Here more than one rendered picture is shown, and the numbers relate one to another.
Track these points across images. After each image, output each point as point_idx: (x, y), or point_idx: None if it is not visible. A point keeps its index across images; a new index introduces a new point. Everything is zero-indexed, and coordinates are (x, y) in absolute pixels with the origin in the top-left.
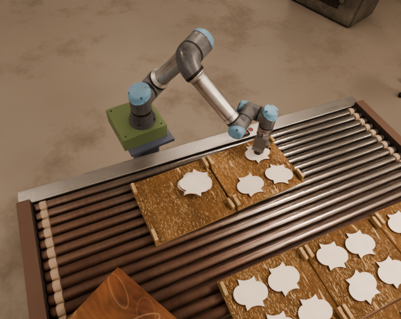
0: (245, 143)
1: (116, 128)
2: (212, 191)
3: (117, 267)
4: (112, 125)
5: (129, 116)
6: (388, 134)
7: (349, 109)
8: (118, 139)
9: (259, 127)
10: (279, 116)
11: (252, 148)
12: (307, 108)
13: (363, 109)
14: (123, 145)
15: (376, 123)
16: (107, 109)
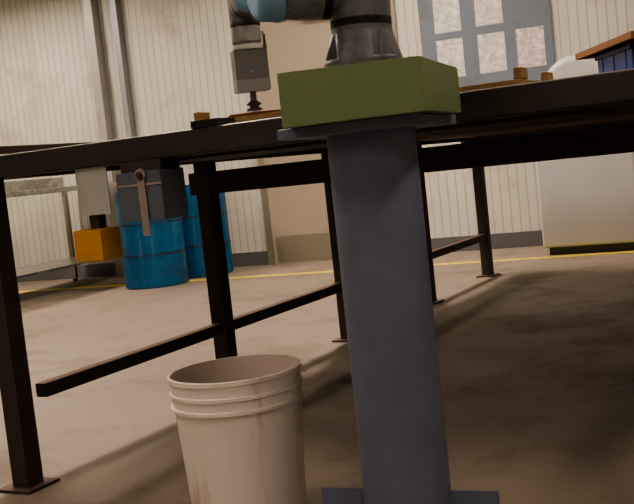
0: (244, 116)
1: (443, 63)
2: None
3: (630, 31)
4: (437, 76)
5: (392, 42)
6: (55, 145)
7: (4, 154)
8: (449, 110)
9: (257, 27)
10: (109, 140)
11: (270, 85)
12: (43, 149)
13: (1, 146)
14: (457, 99)
15: (31, 148)
16: (415, 56)
